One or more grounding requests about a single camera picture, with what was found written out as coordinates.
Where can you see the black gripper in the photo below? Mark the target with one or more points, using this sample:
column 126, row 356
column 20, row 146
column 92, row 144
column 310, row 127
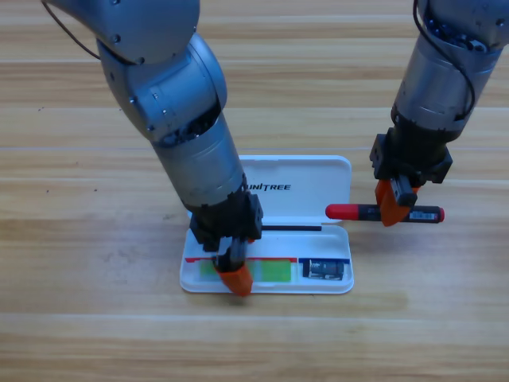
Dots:
column 226, row 223
column 413, row 159

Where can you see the green highlighter pen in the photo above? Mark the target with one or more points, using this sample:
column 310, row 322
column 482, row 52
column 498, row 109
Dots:
column 274, row 272

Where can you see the red and black marker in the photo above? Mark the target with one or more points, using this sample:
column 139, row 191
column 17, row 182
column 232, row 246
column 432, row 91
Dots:
column 350, row 212

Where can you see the blue and black eraser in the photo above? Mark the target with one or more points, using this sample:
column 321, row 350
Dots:
column 323, row 270

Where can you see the white Unitree pencil case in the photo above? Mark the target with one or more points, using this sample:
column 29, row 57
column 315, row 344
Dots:
column 310, row 179

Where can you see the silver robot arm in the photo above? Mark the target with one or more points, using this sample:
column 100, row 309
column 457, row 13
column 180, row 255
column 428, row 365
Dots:
column 437, row 79
column 179, row 99

